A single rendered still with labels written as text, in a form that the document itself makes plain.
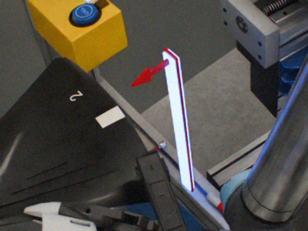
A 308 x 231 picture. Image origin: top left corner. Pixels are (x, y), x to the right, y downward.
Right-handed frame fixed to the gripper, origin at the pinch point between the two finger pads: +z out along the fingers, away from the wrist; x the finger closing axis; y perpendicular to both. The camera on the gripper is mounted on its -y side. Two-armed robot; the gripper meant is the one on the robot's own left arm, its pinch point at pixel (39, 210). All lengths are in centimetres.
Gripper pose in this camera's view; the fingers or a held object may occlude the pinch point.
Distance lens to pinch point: 74.2
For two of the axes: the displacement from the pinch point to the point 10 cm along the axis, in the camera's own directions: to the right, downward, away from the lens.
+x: 1.4, 4.9, 8.6
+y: -2.4, 8.6, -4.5
